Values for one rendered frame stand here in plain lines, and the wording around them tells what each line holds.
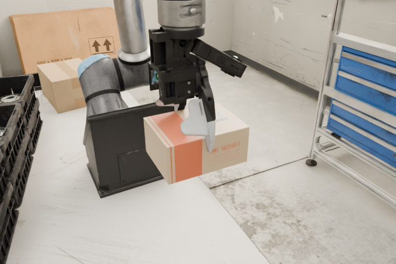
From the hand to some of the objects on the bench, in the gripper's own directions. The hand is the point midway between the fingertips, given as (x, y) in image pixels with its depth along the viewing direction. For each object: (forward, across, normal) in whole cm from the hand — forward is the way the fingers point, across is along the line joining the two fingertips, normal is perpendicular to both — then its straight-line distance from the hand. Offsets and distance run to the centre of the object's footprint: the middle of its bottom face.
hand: (195, 132), depth 64 cm
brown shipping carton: (+40, -125, -11) cm, 132 cm away
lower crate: (+40, -91, -48) cm, 111 cm away
